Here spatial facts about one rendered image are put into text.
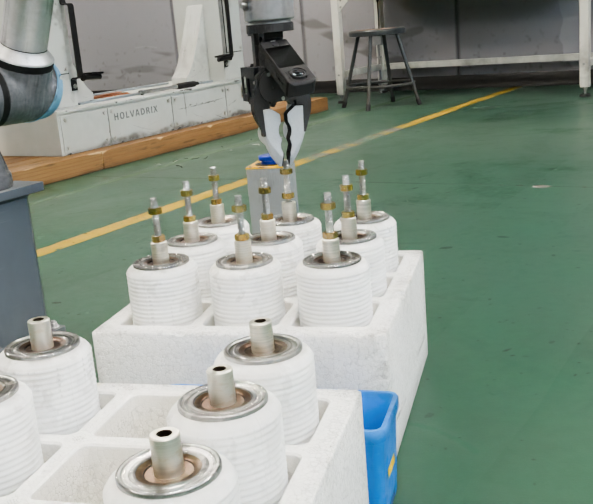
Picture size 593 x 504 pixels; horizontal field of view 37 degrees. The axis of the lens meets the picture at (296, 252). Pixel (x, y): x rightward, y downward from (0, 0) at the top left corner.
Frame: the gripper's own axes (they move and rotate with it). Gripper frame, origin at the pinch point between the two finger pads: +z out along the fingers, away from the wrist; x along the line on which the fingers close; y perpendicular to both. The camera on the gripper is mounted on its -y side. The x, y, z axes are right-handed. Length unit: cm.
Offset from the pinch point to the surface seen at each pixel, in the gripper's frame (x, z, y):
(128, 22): -122, -29, 638
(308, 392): 21, 14, -54
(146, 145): -41, 29, 274
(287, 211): 0.7, 8.2, -0.3
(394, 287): -6.6, 17.1, -20.0
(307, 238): -0.7, 12.0, -4.1
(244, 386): 29, 10, -58
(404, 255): -16.1, 17.0, -6.1
